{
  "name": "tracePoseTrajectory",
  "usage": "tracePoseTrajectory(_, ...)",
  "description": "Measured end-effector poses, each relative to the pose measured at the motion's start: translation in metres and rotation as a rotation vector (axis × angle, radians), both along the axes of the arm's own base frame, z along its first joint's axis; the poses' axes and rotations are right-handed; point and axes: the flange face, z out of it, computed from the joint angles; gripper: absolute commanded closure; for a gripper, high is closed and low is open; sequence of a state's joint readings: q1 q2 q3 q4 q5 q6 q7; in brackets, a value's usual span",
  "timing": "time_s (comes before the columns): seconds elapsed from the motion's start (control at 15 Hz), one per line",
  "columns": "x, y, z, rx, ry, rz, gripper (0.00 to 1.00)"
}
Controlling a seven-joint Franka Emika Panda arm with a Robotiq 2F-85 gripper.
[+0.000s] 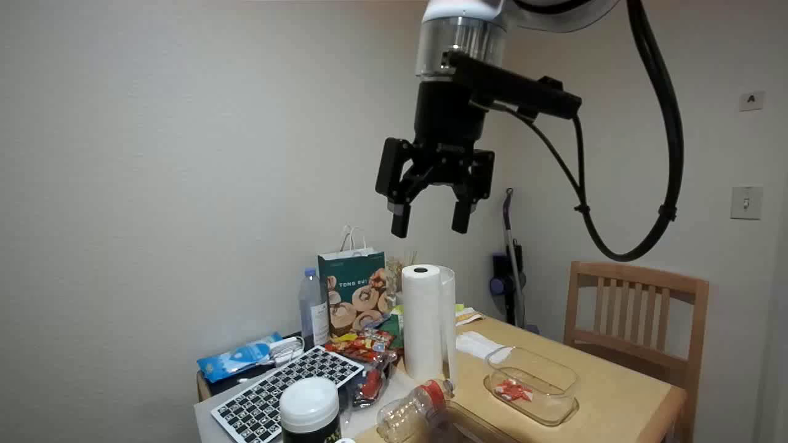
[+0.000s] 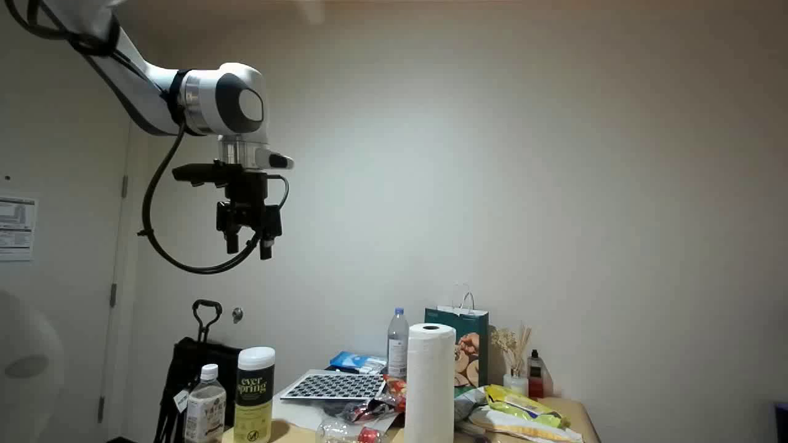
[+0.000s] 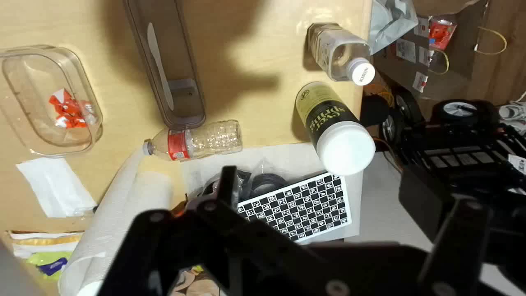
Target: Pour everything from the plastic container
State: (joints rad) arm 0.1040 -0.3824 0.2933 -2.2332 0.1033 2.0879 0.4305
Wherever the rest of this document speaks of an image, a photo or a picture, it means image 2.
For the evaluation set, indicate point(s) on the blue packet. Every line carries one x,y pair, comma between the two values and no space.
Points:
347,360

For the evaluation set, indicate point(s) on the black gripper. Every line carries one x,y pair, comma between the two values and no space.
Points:
247,205

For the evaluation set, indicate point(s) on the small wall hook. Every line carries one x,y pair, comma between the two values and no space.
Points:
237,312

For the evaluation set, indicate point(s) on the wooden reed sticks jar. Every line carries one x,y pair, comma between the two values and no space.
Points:
514,360

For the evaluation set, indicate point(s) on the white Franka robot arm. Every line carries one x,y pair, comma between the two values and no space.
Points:
148,81

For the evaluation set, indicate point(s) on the yellow canister with white lid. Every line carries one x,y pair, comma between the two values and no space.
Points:
255,395

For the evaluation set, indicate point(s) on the red snack packets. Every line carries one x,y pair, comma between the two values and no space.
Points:
384,397

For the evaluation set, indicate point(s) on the teal gift bag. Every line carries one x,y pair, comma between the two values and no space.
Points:
471,328

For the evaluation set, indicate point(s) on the white paper towel roll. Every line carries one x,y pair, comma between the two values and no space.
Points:
428,384

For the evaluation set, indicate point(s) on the clear water bottle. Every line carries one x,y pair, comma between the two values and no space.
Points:
396,345

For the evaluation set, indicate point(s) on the small red bottle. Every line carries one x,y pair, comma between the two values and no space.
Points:
535,377

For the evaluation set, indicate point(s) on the white door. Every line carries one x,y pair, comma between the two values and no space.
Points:
82,311

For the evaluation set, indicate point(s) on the paper wall notice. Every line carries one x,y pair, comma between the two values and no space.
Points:
15,227

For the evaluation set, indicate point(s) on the yellow green package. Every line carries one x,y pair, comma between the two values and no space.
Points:
524,406

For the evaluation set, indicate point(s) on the small clear bottle white cap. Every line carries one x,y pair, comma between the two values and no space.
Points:
204,408

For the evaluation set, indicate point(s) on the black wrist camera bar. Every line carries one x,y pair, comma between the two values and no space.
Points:
198,173

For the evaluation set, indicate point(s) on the grid pattern tray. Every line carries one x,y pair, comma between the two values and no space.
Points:
332,384

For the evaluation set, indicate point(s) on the clear plastic container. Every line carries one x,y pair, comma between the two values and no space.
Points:
346,428

